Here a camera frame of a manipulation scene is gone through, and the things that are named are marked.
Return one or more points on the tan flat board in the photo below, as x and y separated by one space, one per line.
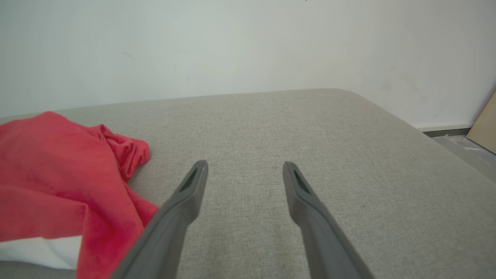
486 131

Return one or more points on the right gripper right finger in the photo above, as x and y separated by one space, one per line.
329 248

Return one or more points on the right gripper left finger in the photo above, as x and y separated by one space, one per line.
166 240

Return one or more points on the plain red garment white trim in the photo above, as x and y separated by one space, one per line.
58 174

